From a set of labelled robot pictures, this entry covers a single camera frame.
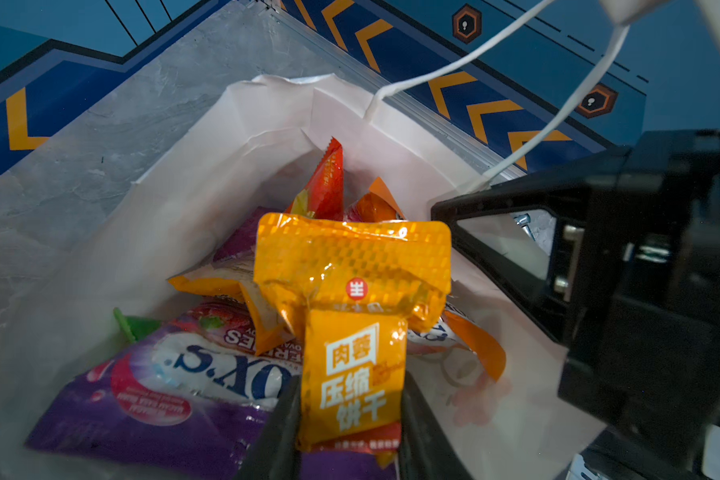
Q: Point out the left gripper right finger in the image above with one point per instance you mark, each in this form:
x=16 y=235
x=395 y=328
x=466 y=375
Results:
x=425 y=451

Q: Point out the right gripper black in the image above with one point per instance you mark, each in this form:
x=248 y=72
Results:
x=632 y=280

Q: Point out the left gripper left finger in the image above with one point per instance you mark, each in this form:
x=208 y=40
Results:
x=274 y=456

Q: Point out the purple white snack packet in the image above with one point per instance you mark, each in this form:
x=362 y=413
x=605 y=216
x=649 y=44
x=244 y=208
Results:
x=193 y=396

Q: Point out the orange Fox's fruits candy bag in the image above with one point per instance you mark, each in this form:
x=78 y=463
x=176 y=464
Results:
x=413 y=257

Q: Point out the orange small candy packet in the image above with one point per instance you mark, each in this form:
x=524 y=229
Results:
x=318 y=277

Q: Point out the purple grape candy bag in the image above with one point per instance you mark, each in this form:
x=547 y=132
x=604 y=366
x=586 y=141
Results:
x=243 y=240

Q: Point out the red small snack packet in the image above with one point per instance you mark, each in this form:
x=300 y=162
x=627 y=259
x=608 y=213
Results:
x=323 y=196

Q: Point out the white floral paper bag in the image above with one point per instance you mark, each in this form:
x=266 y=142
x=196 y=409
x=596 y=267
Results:
x=258 y=142

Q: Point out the clear orange cracker packet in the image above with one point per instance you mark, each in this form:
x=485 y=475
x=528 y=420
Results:
x=232 y=280

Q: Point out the green Lay's chips bag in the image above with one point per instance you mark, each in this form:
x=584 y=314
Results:
x=135 y=328

